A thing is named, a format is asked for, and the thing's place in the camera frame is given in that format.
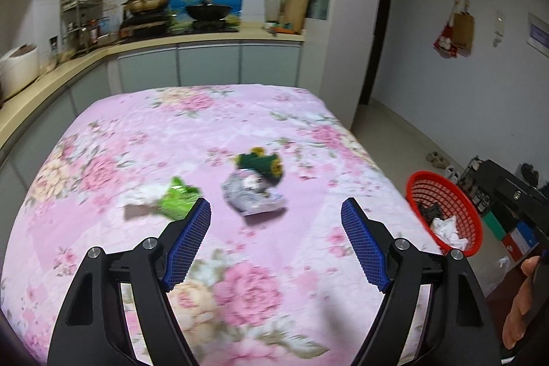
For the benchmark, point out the small crumpled white tissue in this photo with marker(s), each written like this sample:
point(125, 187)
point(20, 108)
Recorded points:
point(143, 194)

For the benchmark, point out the hanging brown paper bag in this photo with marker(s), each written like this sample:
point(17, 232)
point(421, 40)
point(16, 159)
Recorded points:
point(461, 31)

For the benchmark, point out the dark green yellow wrapper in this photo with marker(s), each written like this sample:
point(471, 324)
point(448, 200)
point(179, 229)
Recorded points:
point(257, 164)

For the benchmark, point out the black wok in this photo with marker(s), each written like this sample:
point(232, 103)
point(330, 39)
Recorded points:
point(208, 12)

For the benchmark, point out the wooden cutting board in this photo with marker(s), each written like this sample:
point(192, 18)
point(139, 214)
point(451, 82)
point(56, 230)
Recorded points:
point(298, 6)

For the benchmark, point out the black gas stove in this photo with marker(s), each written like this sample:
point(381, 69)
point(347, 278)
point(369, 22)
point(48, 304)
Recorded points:
point(143, 27)

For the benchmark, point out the silver foil wrapper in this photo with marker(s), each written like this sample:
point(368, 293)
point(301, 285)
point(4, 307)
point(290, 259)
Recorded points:
point(248, 194)

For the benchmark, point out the pink floral blanket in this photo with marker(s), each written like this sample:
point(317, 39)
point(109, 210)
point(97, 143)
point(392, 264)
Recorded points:
point(257, 126)

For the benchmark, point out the large white tissue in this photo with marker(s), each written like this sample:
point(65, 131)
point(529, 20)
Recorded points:
point(446, 231)

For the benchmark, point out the beige kitchen countertop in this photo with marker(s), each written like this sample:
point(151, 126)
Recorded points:
point(128, 46)

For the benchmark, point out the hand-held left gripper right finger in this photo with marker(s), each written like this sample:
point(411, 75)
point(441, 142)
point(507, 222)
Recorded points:
point(364, 250)

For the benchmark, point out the black plastic bag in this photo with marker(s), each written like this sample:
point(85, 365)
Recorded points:
point(431, 211)

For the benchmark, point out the red plastic mesh basket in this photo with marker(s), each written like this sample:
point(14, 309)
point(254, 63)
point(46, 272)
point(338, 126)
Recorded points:
point(472, 220)

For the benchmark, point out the white rice cooker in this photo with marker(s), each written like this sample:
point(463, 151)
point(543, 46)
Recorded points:
point(19, 68)

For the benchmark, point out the metal kitchen rack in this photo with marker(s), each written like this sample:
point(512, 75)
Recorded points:
point(83, 10)

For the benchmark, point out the black shoe rack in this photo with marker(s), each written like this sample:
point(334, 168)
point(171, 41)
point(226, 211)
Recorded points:
point(487, 181)

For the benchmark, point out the grey kitchen cabinets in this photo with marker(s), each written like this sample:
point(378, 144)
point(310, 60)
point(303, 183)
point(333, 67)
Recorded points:
point(206, 66)

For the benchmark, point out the person's right hand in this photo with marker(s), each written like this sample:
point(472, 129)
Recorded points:
point(519, 306)

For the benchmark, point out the green snack wrapper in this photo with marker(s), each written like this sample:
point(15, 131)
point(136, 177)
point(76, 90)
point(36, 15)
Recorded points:
point(178, 198)

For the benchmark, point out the coloured storage boxes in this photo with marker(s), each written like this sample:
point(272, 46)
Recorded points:
point(510, 233)

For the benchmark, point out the blue backsplash picture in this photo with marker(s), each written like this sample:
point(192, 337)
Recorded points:
point(180, 1)

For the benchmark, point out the white paper towel roll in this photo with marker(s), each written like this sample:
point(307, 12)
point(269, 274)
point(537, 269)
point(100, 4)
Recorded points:
point(271, 8)

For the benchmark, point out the beige lidded pan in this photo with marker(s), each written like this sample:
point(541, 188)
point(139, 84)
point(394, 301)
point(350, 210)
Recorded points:
point(146, 3)

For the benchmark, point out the white paper scrap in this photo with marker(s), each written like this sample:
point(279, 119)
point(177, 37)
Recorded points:
point(502, 262)

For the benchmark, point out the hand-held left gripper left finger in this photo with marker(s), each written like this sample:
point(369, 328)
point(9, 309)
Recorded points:
point(188, 246)

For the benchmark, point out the light slipper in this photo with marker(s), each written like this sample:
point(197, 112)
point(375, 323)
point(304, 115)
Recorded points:
point(434, 160)
point(451, 172)

